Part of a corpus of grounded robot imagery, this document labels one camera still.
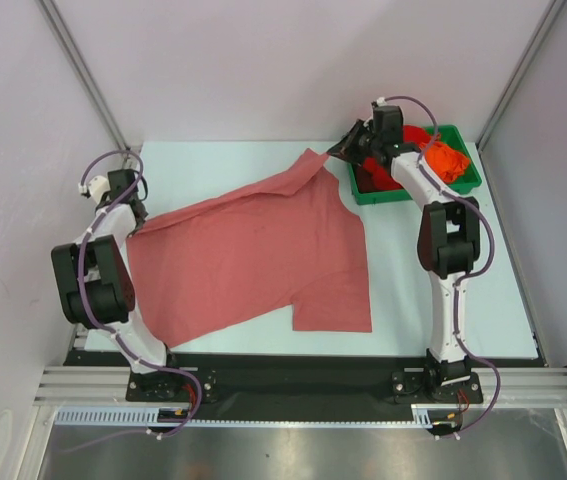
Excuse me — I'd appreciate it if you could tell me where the pink t shirt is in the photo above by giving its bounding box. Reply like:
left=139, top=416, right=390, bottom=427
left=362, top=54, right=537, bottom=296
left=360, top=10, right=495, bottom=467
left=127, top=150, right=372, bottom=347

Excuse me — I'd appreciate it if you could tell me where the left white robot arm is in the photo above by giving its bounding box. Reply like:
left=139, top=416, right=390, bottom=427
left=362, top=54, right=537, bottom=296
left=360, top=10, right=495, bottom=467
left=51, top=169, right=183, bottom=400

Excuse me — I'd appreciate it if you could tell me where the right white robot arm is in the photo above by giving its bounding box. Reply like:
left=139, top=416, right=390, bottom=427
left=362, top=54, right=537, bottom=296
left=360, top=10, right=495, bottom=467
left=328, top=101, right=481, bottom=403

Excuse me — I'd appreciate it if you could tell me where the dark maroon t shirt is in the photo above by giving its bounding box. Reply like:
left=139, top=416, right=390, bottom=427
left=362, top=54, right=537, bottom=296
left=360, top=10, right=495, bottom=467
left=355, top=167, right=378, bottom=194

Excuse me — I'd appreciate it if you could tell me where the red t shirt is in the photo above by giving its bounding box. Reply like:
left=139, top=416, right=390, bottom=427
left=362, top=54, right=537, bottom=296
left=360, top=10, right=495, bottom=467
left=359, top=125, right=432, bottom=192

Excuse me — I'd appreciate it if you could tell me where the orange t shirt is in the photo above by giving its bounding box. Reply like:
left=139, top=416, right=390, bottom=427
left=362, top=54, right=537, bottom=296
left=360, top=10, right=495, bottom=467
left=425, top=141, right=470, bottom=184

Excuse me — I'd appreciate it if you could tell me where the green plastic bin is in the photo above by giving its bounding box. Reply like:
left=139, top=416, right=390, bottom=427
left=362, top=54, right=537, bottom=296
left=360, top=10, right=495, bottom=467
left=348, top=125, right=482, bottom=205

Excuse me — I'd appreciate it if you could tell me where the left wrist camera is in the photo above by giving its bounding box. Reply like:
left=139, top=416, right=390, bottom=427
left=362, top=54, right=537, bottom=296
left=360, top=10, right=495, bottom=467
left=78, top=175, right=110, bottom=204

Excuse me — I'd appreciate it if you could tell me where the aluminium frame rail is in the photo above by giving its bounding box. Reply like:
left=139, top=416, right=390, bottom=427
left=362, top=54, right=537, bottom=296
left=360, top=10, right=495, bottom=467
left=34, top=367, right=567, bottom=408

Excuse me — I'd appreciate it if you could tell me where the white cable duct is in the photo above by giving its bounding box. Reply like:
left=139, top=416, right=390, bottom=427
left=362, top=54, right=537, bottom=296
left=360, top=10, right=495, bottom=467
left=54, top=406, right=443, bottom=429

